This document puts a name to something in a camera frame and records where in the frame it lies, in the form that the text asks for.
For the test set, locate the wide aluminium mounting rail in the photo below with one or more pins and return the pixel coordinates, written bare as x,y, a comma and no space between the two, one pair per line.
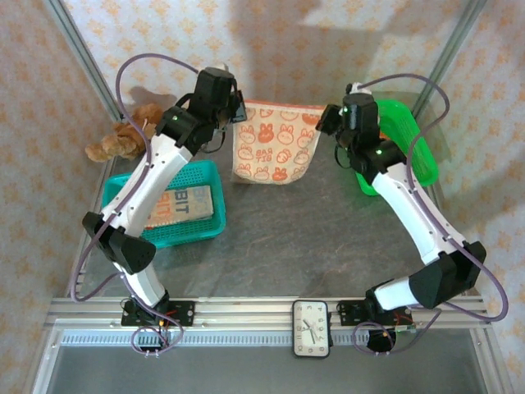
246,312

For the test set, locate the small green circuit board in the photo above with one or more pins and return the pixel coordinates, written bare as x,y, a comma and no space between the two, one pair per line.
406,329

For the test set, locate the aluminium frame post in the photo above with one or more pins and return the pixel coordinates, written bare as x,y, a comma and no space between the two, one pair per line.
445,57
84,57

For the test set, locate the green plastic basket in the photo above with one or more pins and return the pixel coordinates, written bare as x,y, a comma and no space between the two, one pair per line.
393,119

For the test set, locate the teal plastic basket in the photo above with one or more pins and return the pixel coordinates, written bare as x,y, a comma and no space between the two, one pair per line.
201,174

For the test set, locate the brown teddy bear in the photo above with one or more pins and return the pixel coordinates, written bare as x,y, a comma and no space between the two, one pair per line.
119,141

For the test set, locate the right arm's wrist camera box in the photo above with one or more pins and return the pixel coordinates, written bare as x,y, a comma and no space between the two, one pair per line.
355,88

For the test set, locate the towel with rabbit lettering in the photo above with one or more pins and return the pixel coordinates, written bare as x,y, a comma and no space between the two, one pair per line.
193,205

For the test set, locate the white black alarm clock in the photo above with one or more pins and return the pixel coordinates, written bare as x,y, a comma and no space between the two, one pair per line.
311,328

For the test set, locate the towel with bunny faces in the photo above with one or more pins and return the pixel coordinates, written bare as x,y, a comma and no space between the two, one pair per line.
270,143

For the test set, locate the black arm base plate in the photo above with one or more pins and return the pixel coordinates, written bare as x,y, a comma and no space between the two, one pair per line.
348,314
186,314

